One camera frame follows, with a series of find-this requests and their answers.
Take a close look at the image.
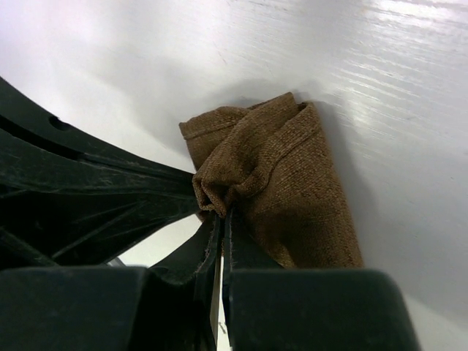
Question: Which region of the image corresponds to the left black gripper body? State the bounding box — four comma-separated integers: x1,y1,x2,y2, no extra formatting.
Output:
1,81,200,269

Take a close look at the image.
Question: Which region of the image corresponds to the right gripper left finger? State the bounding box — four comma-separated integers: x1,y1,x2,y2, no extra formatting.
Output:
1,216,223,350

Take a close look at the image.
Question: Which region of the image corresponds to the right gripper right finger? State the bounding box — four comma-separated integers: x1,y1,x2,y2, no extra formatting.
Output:
222,210,420,350

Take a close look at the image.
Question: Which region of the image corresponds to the brown cloth napkin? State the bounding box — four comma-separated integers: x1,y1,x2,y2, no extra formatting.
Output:
179,93,363,268

